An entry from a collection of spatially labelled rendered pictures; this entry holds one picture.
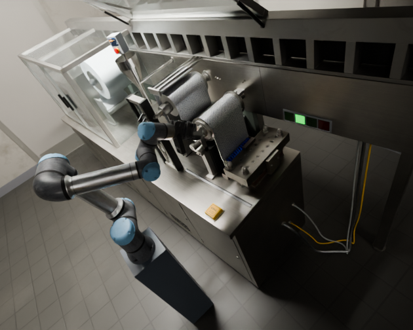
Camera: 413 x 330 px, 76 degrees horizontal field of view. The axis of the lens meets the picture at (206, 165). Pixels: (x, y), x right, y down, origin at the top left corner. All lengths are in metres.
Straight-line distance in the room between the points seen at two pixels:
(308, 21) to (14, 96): 3.78
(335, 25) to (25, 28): 3.67
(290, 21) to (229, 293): 1.81
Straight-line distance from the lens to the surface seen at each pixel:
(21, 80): 4.26
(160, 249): 1.45
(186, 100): 1.50
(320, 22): 1.14
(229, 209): 1.43
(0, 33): 4.18
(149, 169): 1.05
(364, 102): 1.21
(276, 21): 1.22
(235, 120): 1.46
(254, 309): 2.15
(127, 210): 1.41
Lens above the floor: 2.05
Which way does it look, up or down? 43 degrees down
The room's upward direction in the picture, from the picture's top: 24 degrees counter-clockwise
